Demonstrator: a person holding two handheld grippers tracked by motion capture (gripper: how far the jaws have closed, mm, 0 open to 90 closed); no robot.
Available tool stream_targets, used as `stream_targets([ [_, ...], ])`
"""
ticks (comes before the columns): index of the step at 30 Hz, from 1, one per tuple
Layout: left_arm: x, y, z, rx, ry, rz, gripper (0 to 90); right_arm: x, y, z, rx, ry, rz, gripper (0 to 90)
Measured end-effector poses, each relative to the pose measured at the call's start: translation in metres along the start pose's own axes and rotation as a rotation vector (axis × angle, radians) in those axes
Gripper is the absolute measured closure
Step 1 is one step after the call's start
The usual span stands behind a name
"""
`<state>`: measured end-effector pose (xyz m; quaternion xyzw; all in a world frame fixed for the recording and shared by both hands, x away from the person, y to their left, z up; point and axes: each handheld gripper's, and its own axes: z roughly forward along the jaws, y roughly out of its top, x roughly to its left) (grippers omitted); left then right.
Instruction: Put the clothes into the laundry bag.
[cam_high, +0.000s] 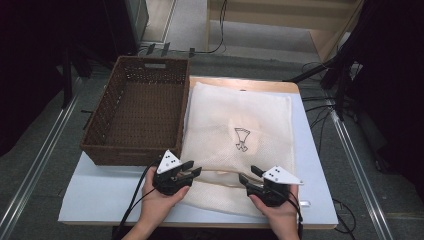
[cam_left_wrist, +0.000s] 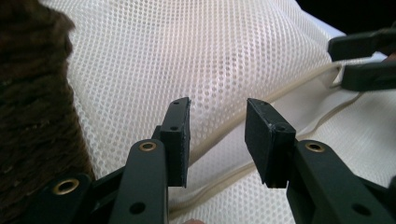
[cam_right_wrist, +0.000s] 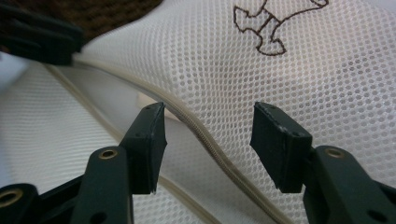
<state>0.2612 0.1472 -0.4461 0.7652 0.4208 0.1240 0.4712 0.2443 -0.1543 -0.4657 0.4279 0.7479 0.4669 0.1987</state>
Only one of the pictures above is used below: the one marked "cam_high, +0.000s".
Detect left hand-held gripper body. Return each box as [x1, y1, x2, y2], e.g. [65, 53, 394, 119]
[152, 149, 195, 196]

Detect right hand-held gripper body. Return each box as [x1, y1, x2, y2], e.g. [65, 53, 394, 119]
[245, 165, 305, 208]

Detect white mesh laundry bag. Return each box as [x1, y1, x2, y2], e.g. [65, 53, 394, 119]
[179, 81, 298, 219]

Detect brown wicker basket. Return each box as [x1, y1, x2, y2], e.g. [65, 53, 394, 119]
[79, 55, 192, 167]

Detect person's right hand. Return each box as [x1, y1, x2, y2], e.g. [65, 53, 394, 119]
[248, 184, 301, 235]

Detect person's left hand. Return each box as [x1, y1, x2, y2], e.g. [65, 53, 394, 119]
[140, 166, 191, 228]

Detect black tripod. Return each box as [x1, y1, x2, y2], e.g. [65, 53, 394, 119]
[282, 49, 359, 122]

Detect black power plugs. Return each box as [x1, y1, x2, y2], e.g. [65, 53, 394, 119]
[144, 41, 198, 60]

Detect black metal stand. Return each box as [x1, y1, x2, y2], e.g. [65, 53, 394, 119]
[60, 44, 75, 110]

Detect dark cabinet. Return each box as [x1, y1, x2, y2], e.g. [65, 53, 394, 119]
[101, 0, 150, 58]

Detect wooden steps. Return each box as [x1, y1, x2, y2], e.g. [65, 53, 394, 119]
[204, 0, 365, 64]

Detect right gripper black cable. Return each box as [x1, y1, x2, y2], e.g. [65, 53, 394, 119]
[285, 190, 305, 240]

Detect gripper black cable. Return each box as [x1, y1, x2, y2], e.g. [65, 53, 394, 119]
[114, 159, 162, 240]
[285, 190, 305, 240]

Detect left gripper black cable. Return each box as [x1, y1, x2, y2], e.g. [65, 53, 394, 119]
[114, 159, 162, 240]

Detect black floor cables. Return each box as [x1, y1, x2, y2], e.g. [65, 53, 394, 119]
[300, 61, 336, 158]

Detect metal floor rail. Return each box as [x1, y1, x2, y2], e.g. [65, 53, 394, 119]
[0, 75, 85, 236]
[327, 99, 395, 240]

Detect black looped floor cable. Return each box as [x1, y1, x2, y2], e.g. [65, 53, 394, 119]
[332, 198, 358, 235]

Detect black hanging cable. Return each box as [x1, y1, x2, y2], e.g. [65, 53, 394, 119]
[193, 0, 230, 56]

